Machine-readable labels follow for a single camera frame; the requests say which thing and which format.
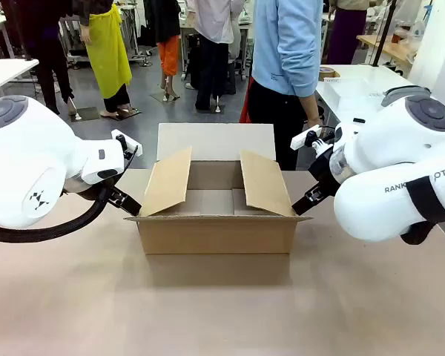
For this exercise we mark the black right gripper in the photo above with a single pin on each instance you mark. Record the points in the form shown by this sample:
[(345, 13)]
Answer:
[(324, 172)]

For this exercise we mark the brown cardboard box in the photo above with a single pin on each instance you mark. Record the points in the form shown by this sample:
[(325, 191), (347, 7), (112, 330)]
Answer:
[(215, 233)]

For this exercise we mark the brown packing tape roll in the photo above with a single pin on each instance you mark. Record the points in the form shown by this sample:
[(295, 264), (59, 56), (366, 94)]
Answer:
[(328, 73)]

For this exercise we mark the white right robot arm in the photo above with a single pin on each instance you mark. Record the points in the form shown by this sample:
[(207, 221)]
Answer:
[(385, 148)]

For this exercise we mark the person's left forearm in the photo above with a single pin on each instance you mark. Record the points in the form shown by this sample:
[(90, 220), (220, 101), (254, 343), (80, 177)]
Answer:
[(310, 105)]

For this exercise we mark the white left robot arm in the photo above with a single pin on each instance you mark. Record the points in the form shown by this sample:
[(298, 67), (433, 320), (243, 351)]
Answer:
[(22, 159)]

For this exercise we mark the person's left hand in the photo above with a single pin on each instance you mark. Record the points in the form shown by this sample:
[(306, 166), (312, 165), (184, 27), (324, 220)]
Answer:
[(314, 123)]

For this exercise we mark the red orange cloth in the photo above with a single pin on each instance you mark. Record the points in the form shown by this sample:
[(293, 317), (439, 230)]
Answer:
[(245, 104)]

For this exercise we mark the white shallow tray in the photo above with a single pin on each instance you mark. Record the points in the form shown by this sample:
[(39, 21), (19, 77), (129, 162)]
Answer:
[(352, 92)]

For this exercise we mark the large white work table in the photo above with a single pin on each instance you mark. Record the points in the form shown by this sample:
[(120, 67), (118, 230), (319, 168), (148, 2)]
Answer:
[(371, 74)]

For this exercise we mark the mannequin with yellow apron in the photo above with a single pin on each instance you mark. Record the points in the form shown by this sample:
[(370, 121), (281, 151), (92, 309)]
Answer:
[(107, 48)]

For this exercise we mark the mannequin with orange trousers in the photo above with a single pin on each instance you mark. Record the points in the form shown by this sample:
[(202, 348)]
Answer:
[(169, 52)]

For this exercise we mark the person in blue shirt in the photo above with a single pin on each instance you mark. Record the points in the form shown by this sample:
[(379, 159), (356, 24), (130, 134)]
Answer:
[(285, 44)]

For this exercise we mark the mannequin in dark clothes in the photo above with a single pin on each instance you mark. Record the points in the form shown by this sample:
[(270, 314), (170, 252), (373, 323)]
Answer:
[(48, 55)]

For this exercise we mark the mannequin white shirt black trousers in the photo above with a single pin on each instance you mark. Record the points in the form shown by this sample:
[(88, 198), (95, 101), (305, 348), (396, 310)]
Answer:
[(211, 55)]

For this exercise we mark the wooden background table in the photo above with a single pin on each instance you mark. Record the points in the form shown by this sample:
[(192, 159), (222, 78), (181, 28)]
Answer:
[(383, 46)]

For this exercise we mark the white side table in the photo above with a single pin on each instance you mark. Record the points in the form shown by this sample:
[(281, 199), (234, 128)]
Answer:
[(3, 74)]

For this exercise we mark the black slanted pole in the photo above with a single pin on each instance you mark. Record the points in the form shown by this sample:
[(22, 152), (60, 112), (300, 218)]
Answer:
[(385, 33)]

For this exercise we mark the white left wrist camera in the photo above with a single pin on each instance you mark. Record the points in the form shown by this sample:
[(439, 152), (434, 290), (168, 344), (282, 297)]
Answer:
[(135, 147)]

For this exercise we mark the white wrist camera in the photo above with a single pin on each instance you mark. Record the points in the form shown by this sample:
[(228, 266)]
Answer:
[(135, 147), (303, 138)]

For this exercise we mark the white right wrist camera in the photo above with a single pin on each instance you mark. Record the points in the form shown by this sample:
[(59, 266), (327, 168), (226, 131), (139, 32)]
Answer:
[(303, 138)]

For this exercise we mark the dark mannequin base plate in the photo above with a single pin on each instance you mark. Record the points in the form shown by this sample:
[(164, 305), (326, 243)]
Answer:
[(163, 96), (128, 113), (84, 113)]

